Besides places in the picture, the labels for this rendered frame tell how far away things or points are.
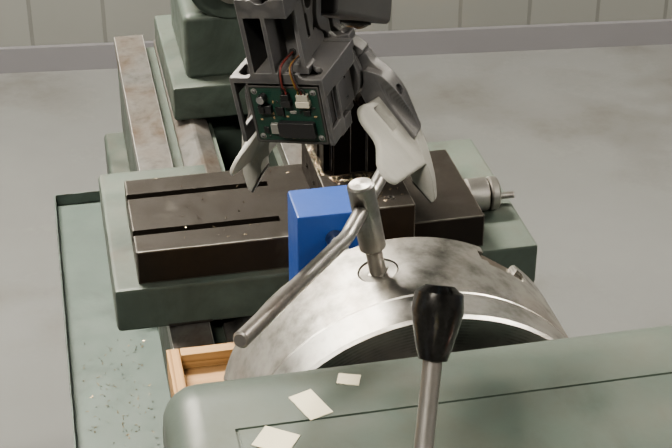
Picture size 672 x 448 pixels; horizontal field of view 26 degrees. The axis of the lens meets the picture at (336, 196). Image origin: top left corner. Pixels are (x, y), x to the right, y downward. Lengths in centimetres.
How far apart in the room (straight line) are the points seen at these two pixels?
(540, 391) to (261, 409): 20
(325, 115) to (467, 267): 27
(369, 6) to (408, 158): 12
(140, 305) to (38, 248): 189
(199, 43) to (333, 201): 76
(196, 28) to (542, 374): 129
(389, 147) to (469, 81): 340
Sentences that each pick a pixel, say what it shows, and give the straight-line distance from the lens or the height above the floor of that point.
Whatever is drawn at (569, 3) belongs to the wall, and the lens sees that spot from 466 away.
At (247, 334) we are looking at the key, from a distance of 96.
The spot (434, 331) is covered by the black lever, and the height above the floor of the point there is 138.
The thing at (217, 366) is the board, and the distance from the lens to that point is 168.
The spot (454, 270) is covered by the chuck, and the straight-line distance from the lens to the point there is 120.
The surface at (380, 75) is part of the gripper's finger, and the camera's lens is 104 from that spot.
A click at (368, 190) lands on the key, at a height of 132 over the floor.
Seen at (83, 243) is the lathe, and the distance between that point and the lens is 260.
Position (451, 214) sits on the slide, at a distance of 181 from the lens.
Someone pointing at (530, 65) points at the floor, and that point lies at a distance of 457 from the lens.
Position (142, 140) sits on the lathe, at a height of 86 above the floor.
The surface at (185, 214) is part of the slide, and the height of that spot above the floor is 97.
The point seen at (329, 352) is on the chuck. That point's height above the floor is 121.
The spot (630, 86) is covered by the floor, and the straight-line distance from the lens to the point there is 448.
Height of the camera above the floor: 188
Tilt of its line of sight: 30 degrees down
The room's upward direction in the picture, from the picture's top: straight up
